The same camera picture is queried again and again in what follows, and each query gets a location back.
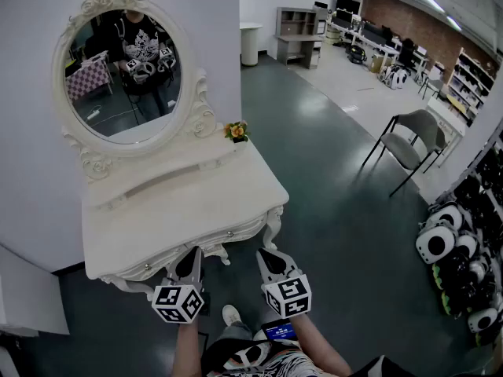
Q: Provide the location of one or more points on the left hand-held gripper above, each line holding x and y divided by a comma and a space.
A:
178, 302

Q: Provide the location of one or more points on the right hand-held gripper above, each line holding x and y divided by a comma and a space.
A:
288, 295

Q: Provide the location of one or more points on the white ornate dressing table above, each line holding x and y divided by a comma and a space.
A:
177, 214

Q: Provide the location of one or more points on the person's right forearm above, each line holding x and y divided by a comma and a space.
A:
318, 348

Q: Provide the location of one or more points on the person's left forearm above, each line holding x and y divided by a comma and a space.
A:
187, 348

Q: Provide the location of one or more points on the blue-screen phone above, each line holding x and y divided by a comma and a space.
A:
280, 330

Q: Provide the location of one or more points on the person's white shoe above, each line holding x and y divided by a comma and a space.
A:
231, 314

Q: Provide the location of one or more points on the person's grey trouser leg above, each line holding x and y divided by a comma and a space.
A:
235, 331

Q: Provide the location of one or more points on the person's black printed shirt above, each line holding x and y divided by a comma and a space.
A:
259, 361

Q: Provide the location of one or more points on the orange flowers in small pot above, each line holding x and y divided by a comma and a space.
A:
237, 131

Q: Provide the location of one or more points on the white flat boards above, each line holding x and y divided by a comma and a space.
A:
27, 297

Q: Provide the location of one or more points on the grey chair with black legs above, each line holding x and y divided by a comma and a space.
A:
401, 147

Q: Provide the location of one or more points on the white oval framed mirror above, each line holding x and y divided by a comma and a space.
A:
122, 77

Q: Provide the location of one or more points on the small white table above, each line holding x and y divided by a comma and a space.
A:
446, 122

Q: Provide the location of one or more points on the black white backpacks by desk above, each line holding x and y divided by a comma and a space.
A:
394, 76

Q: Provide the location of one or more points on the black bag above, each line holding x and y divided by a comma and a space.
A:
355, 54

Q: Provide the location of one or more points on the cardboard box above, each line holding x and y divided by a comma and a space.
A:
378, 63

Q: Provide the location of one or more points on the grey shelf desk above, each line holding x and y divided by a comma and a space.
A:
296, 34

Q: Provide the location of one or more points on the long white desk with monitors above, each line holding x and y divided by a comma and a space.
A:
365, 37

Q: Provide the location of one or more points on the white storage shelf rack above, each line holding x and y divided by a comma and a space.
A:
471, 81

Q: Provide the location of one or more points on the long ceiling light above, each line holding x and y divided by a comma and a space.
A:
454, 23
430, 0

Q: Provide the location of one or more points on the white round pedestal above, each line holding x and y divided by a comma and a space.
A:
250, 43

